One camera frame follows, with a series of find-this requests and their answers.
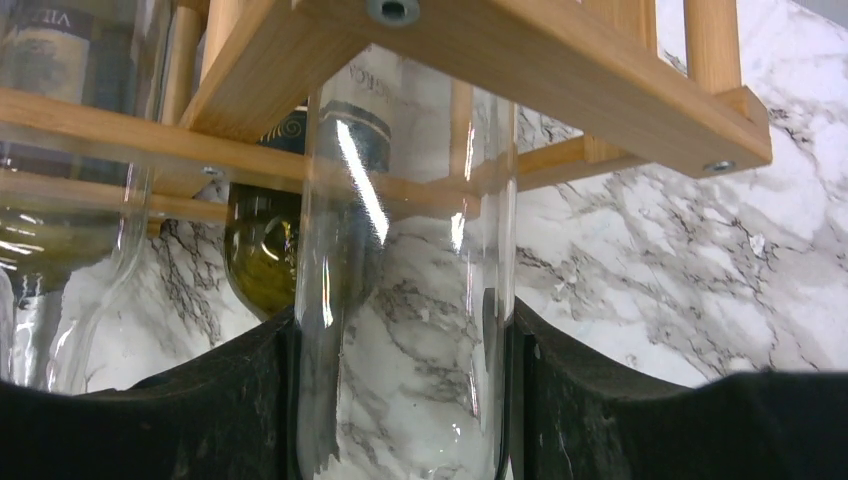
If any wooden wine rack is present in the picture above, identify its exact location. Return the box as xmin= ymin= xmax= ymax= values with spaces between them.
xmin=0 ymin=0 xmax=774 ymax=223

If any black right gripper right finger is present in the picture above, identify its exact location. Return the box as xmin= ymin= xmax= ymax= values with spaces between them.
xmin=510 ymin=302 xmax=847 ymax=479

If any small clear glass jar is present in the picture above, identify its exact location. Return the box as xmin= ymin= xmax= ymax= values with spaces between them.
xmin=1 ymin=1 xmax=173 ymax=395

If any green wine bottle silver neck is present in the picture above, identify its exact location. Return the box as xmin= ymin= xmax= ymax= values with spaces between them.
xmin=1 ymin=1 xmax=150 ymax=296

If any dark green wine bottle labelled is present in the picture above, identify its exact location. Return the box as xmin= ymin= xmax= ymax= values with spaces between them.
xmin=224 ymin=100 xmax=391 ymax=321

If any clear tall glass bottle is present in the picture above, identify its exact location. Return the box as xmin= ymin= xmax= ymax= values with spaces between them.
xmin=289 ymin=45 xmax=516 ymax=479

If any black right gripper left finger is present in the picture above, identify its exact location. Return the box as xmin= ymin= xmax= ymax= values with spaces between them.
xmin=1 ymin=309 xmax=293 ymax=479

